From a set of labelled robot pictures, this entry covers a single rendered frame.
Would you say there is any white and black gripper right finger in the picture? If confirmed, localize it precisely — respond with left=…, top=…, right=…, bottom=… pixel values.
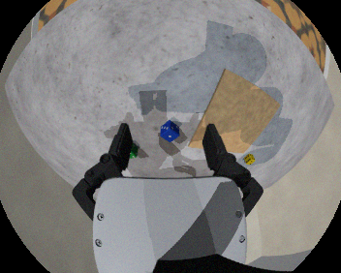
left=202, top=124, right=264, bottom=218

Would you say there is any yellow die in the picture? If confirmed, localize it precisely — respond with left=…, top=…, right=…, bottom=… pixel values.
left=244, top=154, right=256, bottom=165

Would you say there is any green die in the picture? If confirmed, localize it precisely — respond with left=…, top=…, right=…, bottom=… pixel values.
left=130, top=144, right=139, bottom=159

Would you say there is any tan square mat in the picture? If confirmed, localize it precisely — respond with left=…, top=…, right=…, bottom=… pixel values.
left=188, top=69, right=280, bottom=153

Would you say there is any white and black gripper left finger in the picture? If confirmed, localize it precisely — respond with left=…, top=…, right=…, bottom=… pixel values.
left=72, top=123, right=133, bottom=221

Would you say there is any blue die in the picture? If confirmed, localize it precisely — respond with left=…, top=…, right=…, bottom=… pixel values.
left=160, top=120, right=179, bottom=142

